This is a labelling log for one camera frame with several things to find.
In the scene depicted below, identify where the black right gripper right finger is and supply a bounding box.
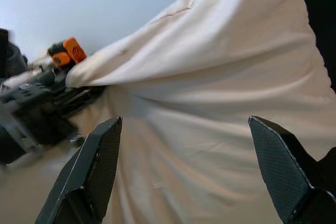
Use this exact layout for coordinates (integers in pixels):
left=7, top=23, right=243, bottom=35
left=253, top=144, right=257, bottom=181
left=247, top=115, right=336, bottom=224

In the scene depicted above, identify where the orange and black connector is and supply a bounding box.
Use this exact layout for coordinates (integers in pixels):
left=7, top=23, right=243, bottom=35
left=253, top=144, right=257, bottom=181
left=46, top=37, right=88, bottom=68

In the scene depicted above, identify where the white patterned pillow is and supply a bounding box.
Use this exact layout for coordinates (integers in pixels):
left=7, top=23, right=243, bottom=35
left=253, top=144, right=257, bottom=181
left=65, top=0, right=333, bottom=224

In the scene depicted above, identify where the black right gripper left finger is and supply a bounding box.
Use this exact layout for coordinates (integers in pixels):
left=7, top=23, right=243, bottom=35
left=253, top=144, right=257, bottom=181
left=35, top=115, right=123, bottom=224

